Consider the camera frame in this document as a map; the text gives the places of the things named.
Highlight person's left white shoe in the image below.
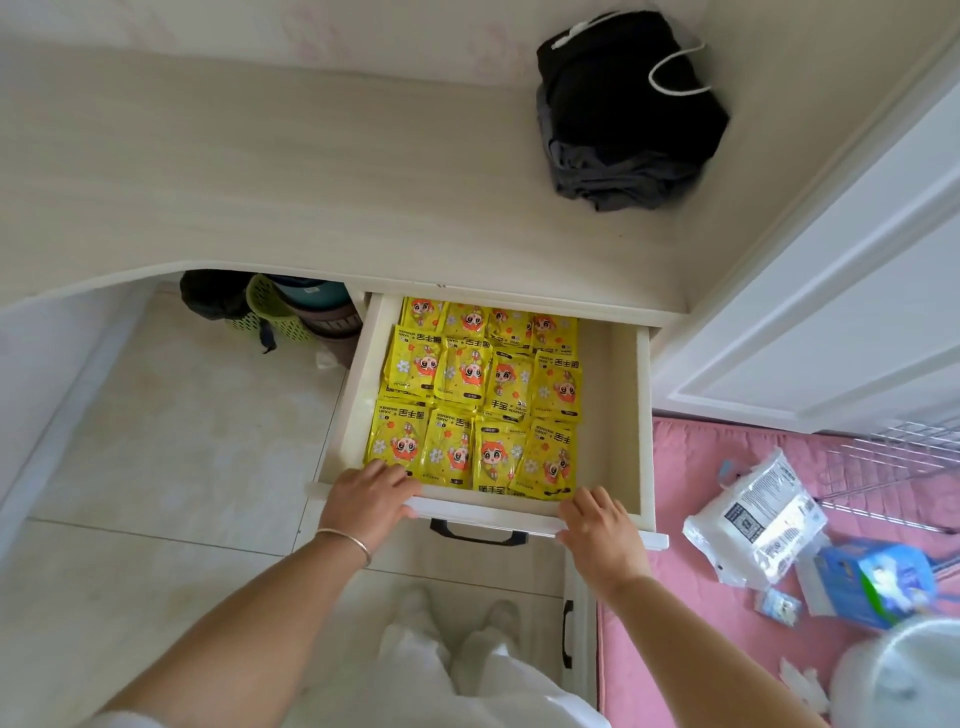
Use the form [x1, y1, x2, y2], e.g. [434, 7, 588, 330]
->
[391, 587, 451, 639]

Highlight light wooden table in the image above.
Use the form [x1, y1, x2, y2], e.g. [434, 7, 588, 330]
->
[0, 41, 691, 328]

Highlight white wardrobe with wooden side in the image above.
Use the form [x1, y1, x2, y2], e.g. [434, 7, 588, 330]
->
[650, 0, 960, 438]

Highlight small white blue sachet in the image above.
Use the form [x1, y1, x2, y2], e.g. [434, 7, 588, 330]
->
[753, 588, 804, 628]

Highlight green plastic basket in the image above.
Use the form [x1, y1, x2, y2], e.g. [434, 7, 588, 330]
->
[228, 273, 320, 345]

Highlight brown round container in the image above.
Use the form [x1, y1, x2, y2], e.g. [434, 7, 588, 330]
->
[269, 275, 365, 369]

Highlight person's left forearm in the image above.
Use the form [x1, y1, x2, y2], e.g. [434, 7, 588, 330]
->
[97, 536, 369, 728]

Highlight person's right white shoe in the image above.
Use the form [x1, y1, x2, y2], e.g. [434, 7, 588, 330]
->
[482, 599, 523, 639]

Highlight person's right forearm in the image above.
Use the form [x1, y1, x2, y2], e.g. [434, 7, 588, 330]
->
[607, 573, 830, 728]

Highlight white crumpled paper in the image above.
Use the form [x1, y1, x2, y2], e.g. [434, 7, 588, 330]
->
[778, 656, 832, 715]

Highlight white lower drawer front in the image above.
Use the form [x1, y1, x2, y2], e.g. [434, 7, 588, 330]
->
[560, 553, 600, 708]

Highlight silver bracelet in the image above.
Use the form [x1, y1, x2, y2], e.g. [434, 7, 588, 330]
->
[314, 527, 374, 569]

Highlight white drawer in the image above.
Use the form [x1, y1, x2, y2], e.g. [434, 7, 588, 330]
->
[303, 292, 670, 553]
[560, 553, 600, 708]

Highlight white round container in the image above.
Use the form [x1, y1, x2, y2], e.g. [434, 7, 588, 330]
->
[828, 616, 960, 728]

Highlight wire rack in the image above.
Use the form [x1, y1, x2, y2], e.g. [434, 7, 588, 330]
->
[813, 419, 960, 535]

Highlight pink bedding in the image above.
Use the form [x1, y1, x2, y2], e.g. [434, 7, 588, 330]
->
[597, 416, 960, 728]

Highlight white plastic packet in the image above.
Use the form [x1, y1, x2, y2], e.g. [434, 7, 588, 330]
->
[682, 448, 829, 592]

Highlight person's right hand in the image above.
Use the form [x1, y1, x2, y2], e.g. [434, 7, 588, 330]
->
[556, 485, 654, 601]

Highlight yellow packets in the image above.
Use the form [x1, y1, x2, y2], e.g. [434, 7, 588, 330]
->
[363, 296, 585, 502]

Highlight person's left hand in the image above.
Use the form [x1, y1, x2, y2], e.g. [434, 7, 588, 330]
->
[317, 459, 424, 556]

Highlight grey folded garment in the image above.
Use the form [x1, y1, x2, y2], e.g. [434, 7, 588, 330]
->
[538, 89, 703, 213]

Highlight black folded garment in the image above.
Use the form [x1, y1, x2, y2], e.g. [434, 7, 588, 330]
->
[536, 11, 730, 170]

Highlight person's white shoe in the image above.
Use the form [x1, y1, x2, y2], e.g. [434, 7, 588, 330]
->
[482, 599, 523, 639]
[391, 587, 451, 639]

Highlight blue cardboard box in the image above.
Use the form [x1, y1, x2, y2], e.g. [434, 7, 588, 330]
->
[813, 538, 940, 631]

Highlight white cable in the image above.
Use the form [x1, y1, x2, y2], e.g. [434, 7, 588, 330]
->
[551, 11, 714, 97]

